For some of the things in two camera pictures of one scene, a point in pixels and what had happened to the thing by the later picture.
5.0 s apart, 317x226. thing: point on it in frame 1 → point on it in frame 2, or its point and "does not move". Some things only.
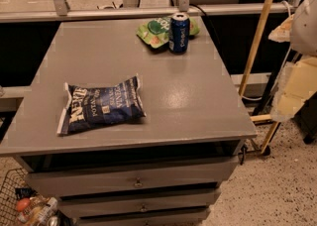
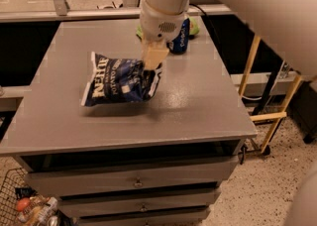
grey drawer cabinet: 165,169 does not move
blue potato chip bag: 92,107 → 119,80
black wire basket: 21,204 does not move
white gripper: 305,27 → 158,27
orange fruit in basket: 23,203 does not move
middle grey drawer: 140,204 does not move
